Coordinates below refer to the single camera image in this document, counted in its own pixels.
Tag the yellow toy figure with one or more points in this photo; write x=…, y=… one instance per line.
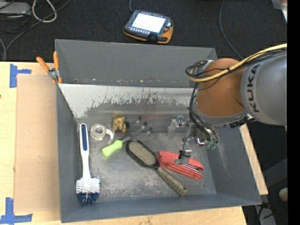
x=119, y=123

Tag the white and blue dish brush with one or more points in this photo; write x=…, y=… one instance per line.
x=84, y=158

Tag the red stapler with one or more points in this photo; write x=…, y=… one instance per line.
x=187, y=170

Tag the brown cardboard board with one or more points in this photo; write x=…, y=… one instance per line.
x=35, y=144

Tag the grey metal bin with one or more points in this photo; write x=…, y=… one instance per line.
x=131, y=182

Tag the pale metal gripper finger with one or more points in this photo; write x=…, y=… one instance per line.
x=185, y=153
x=174, y=126

